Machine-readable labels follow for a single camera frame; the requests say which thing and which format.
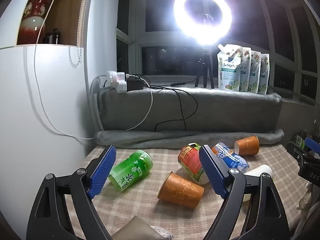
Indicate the green tea can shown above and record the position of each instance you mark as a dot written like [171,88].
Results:
[130,170]

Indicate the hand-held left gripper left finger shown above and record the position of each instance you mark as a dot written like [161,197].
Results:
[102,172]

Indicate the green box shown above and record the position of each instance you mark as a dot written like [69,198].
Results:
[299,140]

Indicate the red and white vase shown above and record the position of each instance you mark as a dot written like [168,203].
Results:
[33,27]

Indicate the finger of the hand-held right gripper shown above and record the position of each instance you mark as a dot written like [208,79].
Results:
[313,144]
[298,153]

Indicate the red and green printed cup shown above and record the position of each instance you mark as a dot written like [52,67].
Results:
[191,163]

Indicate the black tripod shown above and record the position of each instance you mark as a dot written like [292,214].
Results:
[205,65]

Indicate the white cabinet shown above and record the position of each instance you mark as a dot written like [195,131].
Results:
[57,100]

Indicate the brown card sheet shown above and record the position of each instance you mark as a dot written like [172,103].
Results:
[136,227]

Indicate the white fluffy cloth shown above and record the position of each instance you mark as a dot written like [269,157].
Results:
[162,233]

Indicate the checked tablecloth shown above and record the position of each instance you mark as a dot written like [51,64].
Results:
[147,205]

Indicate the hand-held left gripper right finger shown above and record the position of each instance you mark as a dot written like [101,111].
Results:
[214,175]

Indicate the black power adapter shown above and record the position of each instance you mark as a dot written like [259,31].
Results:
[135,84]

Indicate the plain white paper cup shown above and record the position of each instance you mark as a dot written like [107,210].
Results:
[258,173]

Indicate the dark bottle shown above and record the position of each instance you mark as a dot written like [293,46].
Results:
[56,36]
[48,38]

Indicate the white refill pouch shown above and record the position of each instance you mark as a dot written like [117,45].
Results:
[264,77]
[245,72]
[255,75]
[228,67]

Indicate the white power strip with plugs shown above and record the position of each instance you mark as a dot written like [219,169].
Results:
[116,80]

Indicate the grey blanket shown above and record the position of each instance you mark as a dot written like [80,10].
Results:
[212,112]

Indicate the orange patterned paper cup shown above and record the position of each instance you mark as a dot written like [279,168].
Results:
[248,145]
[180,188]

